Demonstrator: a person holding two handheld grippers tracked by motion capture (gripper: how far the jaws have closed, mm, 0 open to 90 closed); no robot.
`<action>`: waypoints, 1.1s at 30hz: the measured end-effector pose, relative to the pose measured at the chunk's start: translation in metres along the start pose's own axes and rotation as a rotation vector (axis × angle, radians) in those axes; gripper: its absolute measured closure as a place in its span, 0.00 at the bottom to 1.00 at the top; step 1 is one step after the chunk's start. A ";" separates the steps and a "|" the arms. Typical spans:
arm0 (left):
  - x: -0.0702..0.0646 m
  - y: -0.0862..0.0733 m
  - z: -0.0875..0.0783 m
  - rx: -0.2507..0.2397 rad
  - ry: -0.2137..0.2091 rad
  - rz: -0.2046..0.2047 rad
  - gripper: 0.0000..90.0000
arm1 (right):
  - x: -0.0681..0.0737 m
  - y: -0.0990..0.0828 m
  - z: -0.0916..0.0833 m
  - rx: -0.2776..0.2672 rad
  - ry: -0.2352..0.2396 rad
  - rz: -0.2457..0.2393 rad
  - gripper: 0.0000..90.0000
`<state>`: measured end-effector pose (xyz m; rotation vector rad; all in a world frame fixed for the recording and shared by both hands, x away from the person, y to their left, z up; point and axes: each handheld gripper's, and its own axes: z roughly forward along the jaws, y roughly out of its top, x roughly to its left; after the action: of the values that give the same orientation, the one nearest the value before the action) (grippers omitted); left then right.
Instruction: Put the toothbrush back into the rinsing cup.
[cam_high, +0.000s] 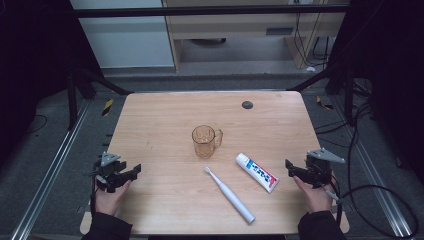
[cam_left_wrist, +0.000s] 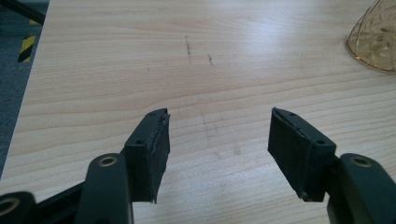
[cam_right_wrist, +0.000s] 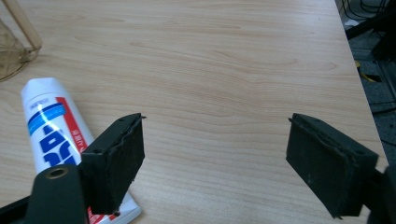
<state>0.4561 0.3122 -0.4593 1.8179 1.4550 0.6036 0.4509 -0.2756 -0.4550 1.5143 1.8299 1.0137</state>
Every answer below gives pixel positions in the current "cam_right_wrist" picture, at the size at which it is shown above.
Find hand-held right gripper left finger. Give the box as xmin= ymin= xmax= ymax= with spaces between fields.
xmin=78 ymin=112 xmax=147 ymax=216

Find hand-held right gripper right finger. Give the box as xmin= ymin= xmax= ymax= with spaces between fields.
xmin=285 ymin=112 xmax=380 ymax=219

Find white toothpaste tube blue print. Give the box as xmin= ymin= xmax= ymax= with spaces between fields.
xmin=20 ymin=77 xmax=143 ymax=224

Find yellow strip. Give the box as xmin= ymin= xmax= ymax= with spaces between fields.
xmin=354 ymin=60 xmax=378 ymax=84

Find black stand leg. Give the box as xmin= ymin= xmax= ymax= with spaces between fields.
xmin=345 ymin=11 xmax=396 ymax=40

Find black cables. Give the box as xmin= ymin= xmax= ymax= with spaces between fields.
xmin=340 ymin=0 xmax=396 ymax=21

